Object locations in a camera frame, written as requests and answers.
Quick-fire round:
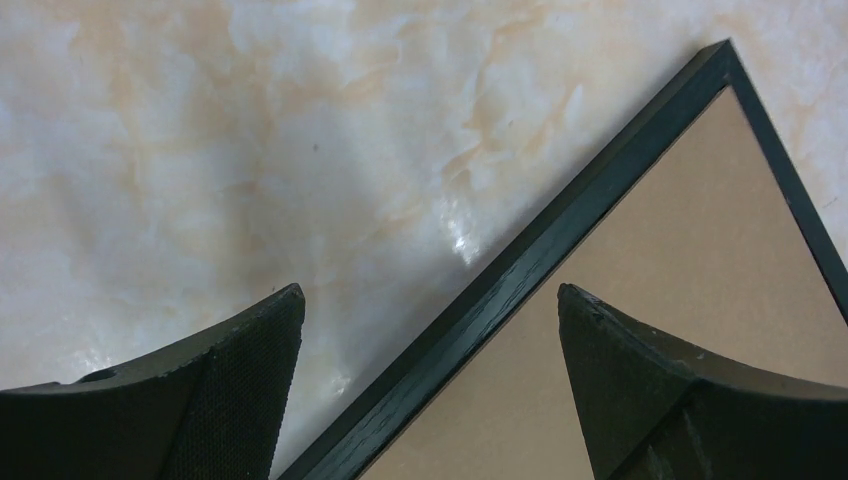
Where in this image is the brown backing board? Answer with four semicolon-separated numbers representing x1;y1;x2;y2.
365;90;847;479

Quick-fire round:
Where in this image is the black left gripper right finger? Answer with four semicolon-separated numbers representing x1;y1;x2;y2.
558;284;847;479

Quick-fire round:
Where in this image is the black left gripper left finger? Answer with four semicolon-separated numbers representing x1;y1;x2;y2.
1;284;306;479

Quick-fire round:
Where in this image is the black picture frame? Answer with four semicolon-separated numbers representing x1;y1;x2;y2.
284;39;847;479

